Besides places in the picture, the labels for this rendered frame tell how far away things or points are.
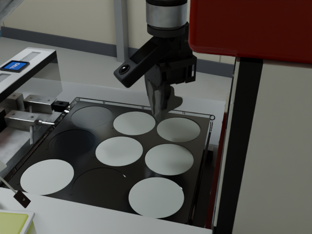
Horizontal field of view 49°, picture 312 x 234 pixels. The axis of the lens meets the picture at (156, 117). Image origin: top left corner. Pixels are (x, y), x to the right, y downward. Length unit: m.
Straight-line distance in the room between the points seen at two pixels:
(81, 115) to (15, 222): 0.46
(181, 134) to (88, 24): 2.81
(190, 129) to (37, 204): 0.39
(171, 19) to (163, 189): 0.30
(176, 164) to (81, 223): 0.26
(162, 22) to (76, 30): 3.01
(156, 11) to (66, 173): 0.35
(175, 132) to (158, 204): 0.22
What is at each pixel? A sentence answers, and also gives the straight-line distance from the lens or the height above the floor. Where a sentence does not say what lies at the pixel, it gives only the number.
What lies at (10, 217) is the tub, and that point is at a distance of 0.46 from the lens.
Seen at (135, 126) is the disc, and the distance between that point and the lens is 0.81.
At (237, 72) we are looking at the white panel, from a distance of 0.36.
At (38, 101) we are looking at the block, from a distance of 0.94.
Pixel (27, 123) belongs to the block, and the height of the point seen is 0.90.
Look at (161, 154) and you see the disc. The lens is 0.72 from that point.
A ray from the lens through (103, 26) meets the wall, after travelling 3.42.
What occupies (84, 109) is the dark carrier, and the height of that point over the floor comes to 0.90.
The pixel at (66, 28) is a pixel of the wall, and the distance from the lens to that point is 3.68.
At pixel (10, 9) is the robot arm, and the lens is 1.17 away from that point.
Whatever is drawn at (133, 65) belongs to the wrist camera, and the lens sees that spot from 0.64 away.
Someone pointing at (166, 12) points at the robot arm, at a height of 1.18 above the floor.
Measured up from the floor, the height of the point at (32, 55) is 0.96.
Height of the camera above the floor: 1.36
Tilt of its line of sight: 33 degrees down
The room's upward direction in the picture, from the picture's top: straight up
